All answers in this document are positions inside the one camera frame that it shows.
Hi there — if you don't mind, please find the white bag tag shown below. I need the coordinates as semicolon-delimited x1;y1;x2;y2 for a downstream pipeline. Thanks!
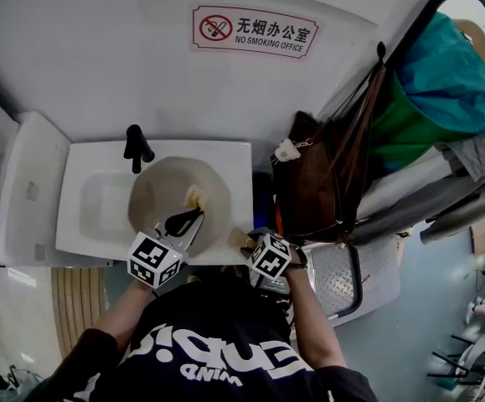
274;138;303;162

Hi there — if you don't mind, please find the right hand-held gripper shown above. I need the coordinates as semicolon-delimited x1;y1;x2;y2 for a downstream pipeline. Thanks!
240;227;292;285

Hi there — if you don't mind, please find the black clothes rack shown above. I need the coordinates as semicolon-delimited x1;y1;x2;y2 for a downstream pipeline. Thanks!
353;0;485;246

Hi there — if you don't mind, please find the person's right forearm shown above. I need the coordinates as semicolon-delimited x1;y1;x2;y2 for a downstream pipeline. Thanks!
282;244;348;370

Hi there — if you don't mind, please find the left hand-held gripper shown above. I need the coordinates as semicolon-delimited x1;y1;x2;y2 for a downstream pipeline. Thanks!
126;208;206;289

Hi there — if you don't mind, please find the black faucet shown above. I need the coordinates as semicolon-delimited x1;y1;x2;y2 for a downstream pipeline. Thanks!
123;124;156;175

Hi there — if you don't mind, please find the red and white wall sign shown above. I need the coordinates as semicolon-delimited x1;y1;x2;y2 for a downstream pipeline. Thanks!
188;3;326;61

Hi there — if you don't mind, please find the yellow sponge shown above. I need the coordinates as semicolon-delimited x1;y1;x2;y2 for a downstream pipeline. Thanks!
184;184;208;209

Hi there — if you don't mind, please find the brown leather bag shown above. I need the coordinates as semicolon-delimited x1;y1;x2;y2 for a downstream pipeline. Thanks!
270;110;373;245

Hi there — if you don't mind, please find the wooden slatted mat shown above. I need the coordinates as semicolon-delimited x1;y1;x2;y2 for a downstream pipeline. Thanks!
50;265;110;359

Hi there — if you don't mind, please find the green garment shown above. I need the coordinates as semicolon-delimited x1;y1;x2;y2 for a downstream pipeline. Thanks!
368;71;469;171

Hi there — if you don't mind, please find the wooden clothes hanger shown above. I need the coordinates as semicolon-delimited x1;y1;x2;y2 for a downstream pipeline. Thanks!
453;18;485;115

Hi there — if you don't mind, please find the black frame chair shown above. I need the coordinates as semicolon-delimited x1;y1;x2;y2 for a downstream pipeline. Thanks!
426;332;485;389

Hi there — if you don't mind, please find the person's black printed t-shirt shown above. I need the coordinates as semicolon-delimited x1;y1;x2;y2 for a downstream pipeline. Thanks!
23;265;379;402

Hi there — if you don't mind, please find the metal tread plate platform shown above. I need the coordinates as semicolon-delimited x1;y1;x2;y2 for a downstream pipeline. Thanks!
302;237;402;328

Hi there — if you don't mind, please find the teal garment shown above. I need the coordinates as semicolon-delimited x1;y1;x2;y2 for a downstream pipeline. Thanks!
394;11;485;136

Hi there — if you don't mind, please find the black wristband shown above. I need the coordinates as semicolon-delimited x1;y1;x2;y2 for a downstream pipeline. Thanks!
288;244;309;270

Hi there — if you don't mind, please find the grey garment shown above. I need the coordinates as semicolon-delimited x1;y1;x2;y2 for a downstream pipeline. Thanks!
441;115;485;183

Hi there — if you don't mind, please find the white sink basin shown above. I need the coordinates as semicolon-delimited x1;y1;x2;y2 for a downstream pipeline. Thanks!
54;139;255;266

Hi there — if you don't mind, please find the person's left forearm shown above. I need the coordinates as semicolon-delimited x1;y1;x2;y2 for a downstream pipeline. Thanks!
92;277;154;353

